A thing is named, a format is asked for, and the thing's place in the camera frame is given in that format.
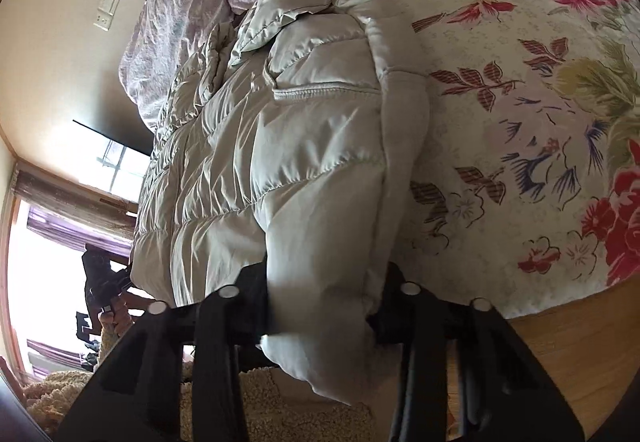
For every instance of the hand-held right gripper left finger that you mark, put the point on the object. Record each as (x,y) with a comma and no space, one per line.
(250,307)

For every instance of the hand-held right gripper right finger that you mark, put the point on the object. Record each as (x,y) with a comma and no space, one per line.
(395,302)

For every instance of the beige puffer jacket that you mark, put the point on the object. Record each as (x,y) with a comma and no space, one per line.
(300,172)

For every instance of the person's left forearm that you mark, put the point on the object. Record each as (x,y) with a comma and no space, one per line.
(55,392)

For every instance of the person's left hand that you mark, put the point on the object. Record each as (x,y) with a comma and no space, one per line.
(115,322)

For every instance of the brown purple curtain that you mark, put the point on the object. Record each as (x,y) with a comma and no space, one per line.
(60,227)

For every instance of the beige fleece top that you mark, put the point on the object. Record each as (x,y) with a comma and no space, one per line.
(300,417)

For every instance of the black flat screen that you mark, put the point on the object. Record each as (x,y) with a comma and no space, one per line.
(115,135)

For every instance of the floral bed sheet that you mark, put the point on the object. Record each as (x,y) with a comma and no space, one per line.
(525,147)

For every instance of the wooden bed frame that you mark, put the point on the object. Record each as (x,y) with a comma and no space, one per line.
(575,347)

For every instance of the white wall socket plate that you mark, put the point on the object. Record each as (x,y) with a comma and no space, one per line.
(107,8)

